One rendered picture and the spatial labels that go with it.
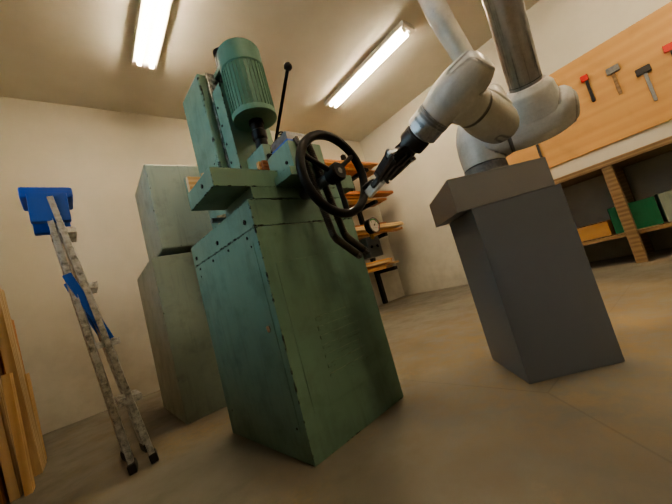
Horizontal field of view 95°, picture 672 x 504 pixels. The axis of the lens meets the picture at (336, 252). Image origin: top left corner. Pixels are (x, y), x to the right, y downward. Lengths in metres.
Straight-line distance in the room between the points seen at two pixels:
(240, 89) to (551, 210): 1.20
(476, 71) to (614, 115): 3.25
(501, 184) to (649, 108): 2.88
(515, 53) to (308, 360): 1.16
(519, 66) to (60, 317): 3.31
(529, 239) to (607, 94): 2.98
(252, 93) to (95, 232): 2.40
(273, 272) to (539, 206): 0.90
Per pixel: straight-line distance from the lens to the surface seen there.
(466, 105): 0.86
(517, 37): 1.29
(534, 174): 1.26
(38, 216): 1.65
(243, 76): 1.40
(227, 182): 0.99
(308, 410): 1.01
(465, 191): 1.17
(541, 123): 1.33
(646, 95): 4.03
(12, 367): 2.17
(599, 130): 4.03
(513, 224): 1.20
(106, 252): 3.39
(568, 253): 1.27
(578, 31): 4.32
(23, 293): 3.34
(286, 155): 1.05
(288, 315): 0.96
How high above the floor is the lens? 0.48
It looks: 6 degrees up
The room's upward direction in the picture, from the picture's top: 16 degrees counter-clockwise
